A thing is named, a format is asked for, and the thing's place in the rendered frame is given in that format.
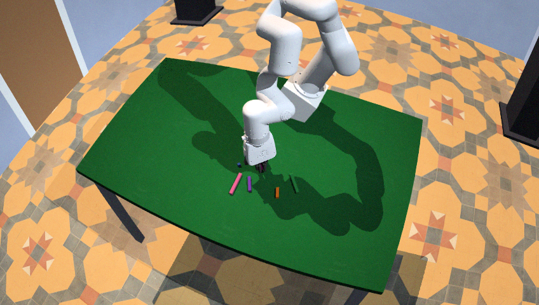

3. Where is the pink rod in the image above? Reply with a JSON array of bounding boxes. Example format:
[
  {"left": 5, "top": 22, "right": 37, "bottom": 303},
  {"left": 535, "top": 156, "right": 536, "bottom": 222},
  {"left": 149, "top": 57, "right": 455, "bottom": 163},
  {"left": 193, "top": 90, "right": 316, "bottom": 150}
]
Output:
[{"left": 229, "top": 173, "right": 242, "bottom": 195}]

